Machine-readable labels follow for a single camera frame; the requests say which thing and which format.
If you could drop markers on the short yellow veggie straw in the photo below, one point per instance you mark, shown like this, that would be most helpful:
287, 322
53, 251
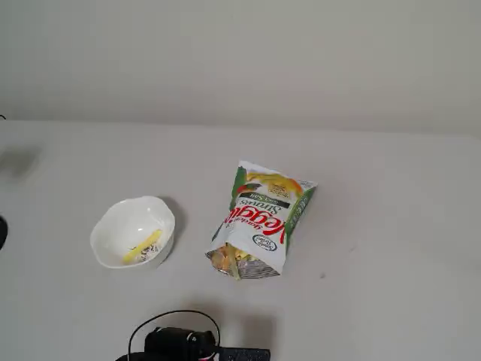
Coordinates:
248, 255

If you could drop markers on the black camera device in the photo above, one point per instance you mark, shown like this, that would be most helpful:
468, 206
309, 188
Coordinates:
3, 233

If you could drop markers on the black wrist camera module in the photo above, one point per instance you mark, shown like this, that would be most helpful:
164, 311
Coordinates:
244, 354

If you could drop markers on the white ceramic bowl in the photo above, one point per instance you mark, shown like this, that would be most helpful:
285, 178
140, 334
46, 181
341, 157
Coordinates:
120, 225

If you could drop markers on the veggie straw snack packet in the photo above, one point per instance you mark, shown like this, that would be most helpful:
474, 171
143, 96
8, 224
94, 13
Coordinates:
263, 225

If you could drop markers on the pale green veggie straw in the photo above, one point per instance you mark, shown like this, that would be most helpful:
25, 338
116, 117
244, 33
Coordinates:
233, 263

